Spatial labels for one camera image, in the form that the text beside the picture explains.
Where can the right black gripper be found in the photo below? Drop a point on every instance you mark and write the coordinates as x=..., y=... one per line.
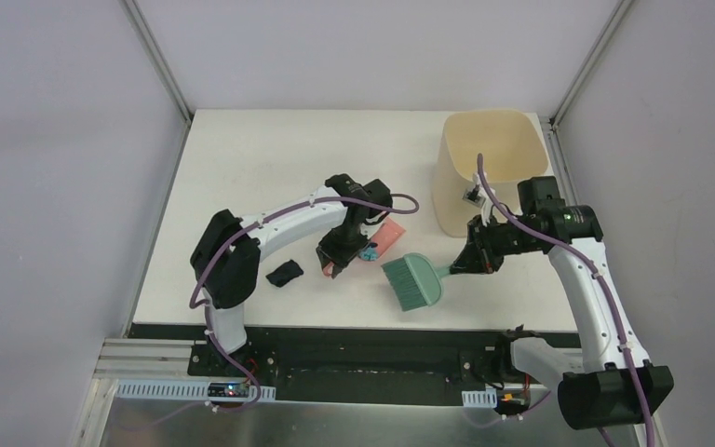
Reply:
x=478, y=254

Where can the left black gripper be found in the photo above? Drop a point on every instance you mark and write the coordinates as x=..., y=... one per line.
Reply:
x=338, y=254

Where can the pink plastic dustpan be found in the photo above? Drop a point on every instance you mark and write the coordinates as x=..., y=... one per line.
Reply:
x=387, y=235

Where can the green hand brush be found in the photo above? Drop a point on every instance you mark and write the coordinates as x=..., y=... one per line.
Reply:
x=415, y=281

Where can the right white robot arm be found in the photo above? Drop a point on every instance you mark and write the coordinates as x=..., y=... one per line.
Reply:
x=615, y=383

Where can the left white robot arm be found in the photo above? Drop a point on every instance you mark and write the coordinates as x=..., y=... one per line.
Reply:
x=227, y=257

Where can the light blue paper scrap right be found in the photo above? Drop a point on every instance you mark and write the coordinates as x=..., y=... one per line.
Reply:
x=369, y=254

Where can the black paper scrap near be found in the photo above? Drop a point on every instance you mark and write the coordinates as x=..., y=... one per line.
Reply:
x=284, y=274

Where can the beige waste bin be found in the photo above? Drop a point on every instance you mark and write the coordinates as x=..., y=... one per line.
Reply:
x=513, y=148

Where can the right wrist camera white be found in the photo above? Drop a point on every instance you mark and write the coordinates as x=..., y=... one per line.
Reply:
x=477, y=196

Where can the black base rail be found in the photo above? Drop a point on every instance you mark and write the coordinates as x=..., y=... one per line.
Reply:
x=373, y=366

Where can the right white cable duct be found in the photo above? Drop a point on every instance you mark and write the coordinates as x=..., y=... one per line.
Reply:
x=486, y=398

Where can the white cable duct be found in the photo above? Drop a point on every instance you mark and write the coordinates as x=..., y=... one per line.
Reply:
x=185, y=390
x=486, y=398

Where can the left white cable duct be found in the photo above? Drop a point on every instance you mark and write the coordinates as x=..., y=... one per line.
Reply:
x=185, y=390

